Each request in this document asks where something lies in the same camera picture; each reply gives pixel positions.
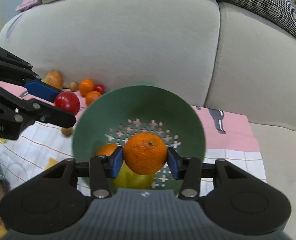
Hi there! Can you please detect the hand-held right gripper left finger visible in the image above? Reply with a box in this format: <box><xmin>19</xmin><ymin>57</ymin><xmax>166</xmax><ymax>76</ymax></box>
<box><xmin>41</xmin><ymin>145</ymin><xmax>124</xmax><ymax>198</ymax></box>

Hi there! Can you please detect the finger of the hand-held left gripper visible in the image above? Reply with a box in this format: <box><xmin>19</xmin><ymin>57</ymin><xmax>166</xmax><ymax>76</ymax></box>
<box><xmin>0</xmin><ymin>42</ymin><xmax>64</xmax><ymax>103</ymax></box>
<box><xmin>0</xmin><ymin>79</ymin><xmax>77</xmax><ymax>129</ymax></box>

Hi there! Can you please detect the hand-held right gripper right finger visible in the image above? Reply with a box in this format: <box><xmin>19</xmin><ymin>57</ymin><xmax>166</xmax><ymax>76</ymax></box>
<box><xmin>167</xmin><ymin>147</ymin><xmax>249</xmax><ymax>201</ymax></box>

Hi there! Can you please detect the orange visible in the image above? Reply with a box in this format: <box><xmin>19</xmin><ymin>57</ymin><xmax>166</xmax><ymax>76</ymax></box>
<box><xmin>78</xmin><ymin>79</ymin><xmax>95</xmax><ymax>97</ymax></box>
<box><xmin>96</xmin><ymin>144</ymin><xmax>119</xmax><ymax>157</ymax></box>
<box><xmin>85</xmin><ymin>91</ymin><xmax>102</xmax><ymax>106</ymax></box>
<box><xmin>123</xmin><ymin>133</ymin><xmax>168</xmax><ymax>175</ymax></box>

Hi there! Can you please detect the yellow orange mango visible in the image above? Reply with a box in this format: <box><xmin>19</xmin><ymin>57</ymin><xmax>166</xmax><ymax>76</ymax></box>
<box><xmin>44</xmin><ymin>70</ymin><xmax>63</xmax><ymax>90</ymax></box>

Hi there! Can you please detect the large red tomato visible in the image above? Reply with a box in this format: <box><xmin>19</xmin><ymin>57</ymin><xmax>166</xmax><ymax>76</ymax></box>
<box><xmin>54</xmin><ymin>92</ymin><xmax>81</xmax><ymax>115</ymax></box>

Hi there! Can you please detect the yellow lemon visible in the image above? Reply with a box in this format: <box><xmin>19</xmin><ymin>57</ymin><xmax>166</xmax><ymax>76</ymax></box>
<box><xmin>113</xmin><ymin>162</ymin><xmax>155</xmax><ymax>190</ymax></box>

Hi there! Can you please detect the small red tomato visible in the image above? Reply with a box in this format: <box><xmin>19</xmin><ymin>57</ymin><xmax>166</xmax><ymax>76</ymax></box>
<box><xmin>94</xmin><ymin>83</ymin><xmax>106</xmax><ymax>95</ymax></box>

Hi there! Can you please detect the green colander bowl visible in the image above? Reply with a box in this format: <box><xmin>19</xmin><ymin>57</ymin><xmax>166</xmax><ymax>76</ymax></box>
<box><xmin>72</xmin><ymin>81</ymin><xmax>206</xmax><ymax>198</ymax></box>

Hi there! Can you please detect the pink checked printed blanket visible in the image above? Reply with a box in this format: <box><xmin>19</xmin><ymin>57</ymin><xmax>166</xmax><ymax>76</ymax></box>
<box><xmin>0</xmin><ymin>79</ymin><xmax>267</xmax><ymax>205</ymax></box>

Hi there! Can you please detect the light grey sofa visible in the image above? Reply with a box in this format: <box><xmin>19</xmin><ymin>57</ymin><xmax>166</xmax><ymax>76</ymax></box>
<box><xmin>0</xmin><ymin>0</ymin><xmax>296</xmax><ymax>240</ymax></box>

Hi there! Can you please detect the houndstooth cushion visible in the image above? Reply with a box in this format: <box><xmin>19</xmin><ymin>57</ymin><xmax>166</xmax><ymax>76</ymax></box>
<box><xmin>152</xmin><ymin>0</ymin><xmax>296</xmax><ymax>38</ymax></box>

